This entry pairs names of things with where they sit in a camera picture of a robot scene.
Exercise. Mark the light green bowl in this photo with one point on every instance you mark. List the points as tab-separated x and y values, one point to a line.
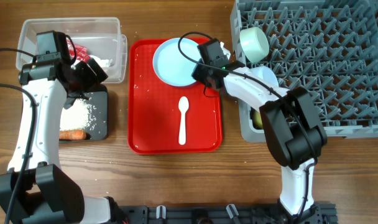
254	44

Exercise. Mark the light blue bowl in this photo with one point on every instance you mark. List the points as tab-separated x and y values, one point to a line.
266	74

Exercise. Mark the white rice pile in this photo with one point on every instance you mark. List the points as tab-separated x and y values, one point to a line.
78	116

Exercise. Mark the white paper napkin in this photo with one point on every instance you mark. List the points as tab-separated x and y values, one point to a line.
102	62

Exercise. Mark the red snack wrapper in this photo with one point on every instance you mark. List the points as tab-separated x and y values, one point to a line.
79	51

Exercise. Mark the clear plastic waste bin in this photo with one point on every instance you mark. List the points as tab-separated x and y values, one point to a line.
101	36

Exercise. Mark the orange carrot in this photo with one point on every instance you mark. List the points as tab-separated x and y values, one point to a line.
72	135

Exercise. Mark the yellow plastic cup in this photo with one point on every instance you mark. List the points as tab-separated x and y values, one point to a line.
257	120

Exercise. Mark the black waste tray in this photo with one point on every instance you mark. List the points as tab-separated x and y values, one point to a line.
97	96

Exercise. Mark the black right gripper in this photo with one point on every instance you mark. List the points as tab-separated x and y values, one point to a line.
196	73

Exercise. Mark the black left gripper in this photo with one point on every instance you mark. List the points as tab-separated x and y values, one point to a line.
92	80

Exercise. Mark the light blue round plate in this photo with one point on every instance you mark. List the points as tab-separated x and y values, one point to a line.
171	66

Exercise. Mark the white plastic spoon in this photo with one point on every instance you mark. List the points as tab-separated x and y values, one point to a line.
183	106

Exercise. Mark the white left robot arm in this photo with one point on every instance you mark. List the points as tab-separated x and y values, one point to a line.
34	189

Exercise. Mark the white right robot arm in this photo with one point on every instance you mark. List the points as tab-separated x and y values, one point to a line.
293	130

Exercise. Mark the red plastic serving tray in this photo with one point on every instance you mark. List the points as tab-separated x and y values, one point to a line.
153	117

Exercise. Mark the grey plastic dishwasher rack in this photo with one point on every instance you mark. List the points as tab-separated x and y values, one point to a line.
329	48

